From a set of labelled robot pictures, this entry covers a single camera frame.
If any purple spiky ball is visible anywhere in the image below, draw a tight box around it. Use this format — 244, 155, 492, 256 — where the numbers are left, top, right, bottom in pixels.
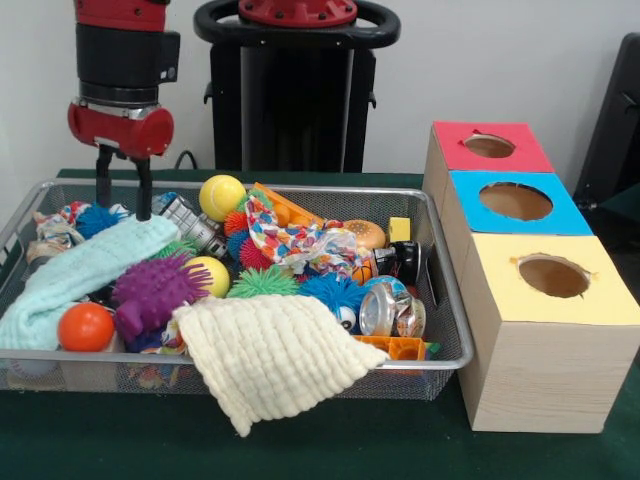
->
112, 255, 211, 343

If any shallow clear mesh bin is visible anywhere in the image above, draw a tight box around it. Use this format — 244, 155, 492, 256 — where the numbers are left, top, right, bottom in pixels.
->
0, 178, 473, 401

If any dark green table cloth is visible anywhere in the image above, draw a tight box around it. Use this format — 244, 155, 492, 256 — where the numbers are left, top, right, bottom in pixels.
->
0, 168, 640, 480

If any green spiky ball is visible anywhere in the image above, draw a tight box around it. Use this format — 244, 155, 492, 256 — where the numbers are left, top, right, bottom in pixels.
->
228, 265, 299, 299

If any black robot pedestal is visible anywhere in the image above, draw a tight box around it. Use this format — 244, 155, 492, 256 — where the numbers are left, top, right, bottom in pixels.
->
195, 0, 401, 173

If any wooden box with three holes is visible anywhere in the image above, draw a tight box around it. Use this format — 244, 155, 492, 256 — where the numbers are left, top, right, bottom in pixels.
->
422, 121, 640, 434

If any large blue spiky ball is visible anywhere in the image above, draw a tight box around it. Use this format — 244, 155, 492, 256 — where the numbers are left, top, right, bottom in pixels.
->
298, 272, 369, 323

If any light blue knitted cloth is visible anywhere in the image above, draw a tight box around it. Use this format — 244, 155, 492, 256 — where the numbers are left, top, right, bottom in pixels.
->
0, 215, 181, 351

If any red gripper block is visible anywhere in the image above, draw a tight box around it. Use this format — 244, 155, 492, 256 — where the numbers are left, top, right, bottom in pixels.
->
67, 98, 175, 222

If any plain yellow ball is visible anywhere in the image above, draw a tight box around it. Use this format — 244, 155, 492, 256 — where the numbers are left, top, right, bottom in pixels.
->
199, 175, 247, 222

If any colourful patterned cloth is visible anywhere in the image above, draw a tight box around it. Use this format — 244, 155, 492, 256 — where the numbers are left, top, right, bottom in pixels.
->
245, 195, 363, 278

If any cream waffle cloth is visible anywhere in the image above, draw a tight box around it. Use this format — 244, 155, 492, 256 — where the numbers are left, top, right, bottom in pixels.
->
172, 293, 389, 438

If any yellow smiley ball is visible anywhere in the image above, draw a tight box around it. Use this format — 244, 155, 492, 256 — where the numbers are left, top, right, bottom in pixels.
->
187, 257, 231, 299

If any orange ball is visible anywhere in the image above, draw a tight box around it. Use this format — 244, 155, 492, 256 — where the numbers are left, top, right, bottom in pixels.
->
57, 302, 116, 353

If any black panel on stand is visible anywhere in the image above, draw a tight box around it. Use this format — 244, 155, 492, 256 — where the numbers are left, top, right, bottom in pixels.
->
580, 33, 640, 226

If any crushed silver can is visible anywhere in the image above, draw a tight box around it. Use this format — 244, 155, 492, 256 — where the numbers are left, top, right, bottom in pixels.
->
358, 278, 427, 338

